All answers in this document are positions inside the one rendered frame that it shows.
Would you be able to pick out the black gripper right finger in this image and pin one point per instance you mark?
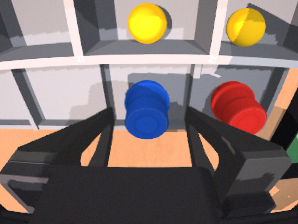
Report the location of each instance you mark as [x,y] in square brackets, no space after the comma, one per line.
[246,163]

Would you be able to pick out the red plug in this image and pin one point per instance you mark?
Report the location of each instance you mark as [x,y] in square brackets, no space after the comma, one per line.
[233,103]

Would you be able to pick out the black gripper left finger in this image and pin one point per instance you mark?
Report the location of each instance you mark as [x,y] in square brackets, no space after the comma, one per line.
[65,146]

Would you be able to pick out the blue plug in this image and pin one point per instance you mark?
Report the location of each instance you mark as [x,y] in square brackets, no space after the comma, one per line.
[148,103]

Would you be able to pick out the yellow ball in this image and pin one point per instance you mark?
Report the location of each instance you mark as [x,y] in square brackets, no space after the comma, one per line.
[147,23]
[245,27]

